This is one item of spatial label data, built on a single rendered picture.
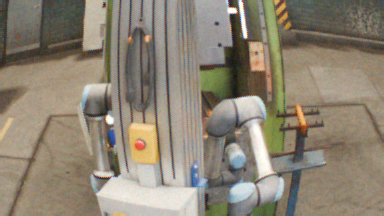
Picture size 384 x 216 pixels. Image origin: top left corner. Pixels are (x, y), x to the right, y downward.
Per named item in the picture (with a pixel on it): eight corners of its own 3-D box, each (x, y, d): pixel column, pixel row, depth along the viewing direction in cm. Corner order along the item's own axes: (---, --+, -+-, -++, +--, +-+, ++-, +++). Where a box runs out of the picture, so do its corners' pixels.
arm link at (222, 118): (211, 115, 303) (201, 195, 333) (237, 111, 306) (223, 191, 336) (202, 97, 311) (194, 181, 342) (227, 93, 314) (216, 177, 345)
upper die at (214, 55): (224, 63, 382) (223, 46, 379) (185, 66, 380) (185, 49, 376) (209, 44, 422) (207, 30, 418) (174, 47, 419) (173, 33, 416)
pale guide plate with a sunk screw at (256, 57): (265, 70, 400) (262, 42, 394) (250, 71, 399) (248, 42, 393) (264, 69, 402) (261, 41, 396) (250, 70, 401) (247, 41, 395)
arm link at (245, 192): (223, 209, 298) (223, 185, 294) (251, 202, 302) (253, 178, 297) (231, 218, 287) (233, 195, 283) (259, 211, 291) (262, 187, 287)
